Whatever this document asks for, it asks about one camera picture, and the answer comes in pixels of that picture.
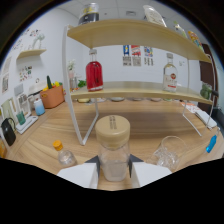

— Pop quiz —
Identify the clear bottle with orange cap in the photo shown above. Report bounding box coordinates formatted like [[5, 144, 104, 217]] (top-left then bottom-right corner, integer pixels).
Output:
[[52, 139, 78, 168]]

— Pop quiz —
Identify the glass jar with cork lid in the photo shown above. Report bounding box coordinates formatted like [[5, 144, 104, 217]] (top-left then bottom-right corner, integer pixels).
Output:
[[94, 114, 132, 183]]

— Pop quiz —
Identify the blue liquid glass bottle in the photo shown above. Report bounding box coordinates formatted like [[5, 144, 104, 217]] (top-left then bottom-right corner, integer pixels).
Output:
[[205, 128, 222, 154]]

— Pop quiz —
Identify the clear glass cup with ice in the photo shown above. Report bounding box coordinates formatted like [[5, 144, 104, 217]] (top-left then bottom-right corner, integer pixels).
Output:
[[146, 135, 188, 173]]

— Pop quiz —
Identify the green cup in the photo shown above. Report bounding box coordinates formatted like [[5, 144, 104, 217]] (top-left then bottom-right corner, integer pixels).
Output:
[[15, 110, 27, 126]]

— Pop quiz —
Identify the white tray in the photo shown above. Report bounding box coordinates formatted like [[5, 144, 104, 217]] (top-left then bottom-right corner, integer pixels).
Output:
[[15, 114, 39, 135]]

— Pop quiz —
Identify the white notebook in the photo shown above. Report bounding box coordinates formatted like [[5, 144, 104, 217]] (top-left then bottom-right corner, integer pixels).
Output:
[[194, 109, 218, 130]]

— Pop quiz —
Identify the orange storage basket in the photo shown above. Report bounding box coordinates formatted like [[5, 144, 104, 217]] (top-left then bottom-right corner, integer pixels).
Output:
[[39, 75, 66, 110]]

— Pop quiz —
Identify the black kettle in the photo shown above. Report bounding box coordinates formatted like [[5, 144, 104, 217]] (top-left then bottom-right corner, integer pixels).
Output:
[[0, 117, 17, 147]]

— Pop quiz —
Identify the green potted plant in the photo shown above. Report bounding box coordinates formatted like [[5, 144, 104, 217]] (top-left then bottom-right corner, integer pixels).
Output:
[[77, 79, 88, 89]]

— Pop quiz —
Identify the clear bottle with red label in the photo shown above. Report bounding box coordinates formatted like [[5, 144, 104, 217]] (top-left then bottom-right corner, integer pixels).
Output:
[[162, 52, 179, 93]]

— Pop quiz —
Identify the white countertop appliance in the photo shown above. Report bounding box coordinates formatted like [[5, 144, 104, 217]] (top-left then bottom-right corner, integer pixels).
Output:
[[28, 81, 48, 98]]

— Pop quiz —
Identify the red liquid glass bottle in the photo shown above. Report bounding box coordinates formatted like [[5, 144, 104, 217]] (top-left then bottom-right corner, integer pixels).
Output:
[[85, 48, 104, 93]]

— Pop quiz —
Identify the small flower vase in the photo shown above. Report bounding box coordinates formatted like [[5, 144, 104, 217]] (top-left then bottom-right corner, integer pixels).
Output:
[[67, 59, 77, 80]]

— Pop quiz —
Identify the brown wooden door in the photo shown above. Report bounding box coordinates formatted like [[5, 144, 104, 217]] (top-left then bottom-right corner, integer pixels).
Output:
[[199, 43, 219, 108]]

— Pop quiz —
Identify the white vase with pale flowers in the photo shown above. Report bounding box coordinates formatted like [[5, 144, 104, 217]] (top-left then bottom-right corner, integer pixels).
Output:
[[32, 32, 46, 51]]

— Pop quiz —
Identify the two-tier wooden shelf rack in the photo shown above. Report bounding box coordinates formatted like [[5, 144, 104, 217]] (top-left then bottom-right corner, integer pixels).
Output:
[[61, 18, 218, 147]]

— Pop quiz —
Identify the clear bottle with green cap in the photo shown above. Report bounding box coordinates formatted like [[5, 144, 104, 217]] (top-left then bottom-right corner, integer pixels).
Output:
[[172, 20, 188, 39]]

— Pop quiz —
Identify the black and silver can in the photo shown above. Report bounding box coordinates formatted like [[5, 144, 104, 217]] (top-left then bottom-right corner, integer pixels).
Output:
[[78, 2, 100, 26]]

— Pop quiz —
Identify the colourful wall sticker sheet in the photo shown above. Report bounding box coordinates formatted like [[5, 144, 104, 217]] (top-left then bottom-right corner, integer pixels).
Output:
[[18, 65, 33, 82]]

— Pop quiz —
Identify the pale multicolour wall poster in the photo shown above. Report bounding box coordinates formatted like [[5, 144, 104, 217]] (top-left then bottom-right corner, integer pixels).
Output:
[[143, 45, 154, 58]]

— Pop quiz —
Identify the red wall poster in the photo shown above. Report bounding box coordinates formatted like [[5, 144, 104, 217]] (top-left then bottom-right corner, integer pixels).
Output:
[[130, 45, 142, 57]]

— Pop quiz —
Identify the wooden wall shelf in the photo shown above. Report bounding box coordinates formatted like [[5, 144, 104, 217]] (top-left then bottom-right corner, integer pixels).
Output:
[[16, 48, 48, 60]]

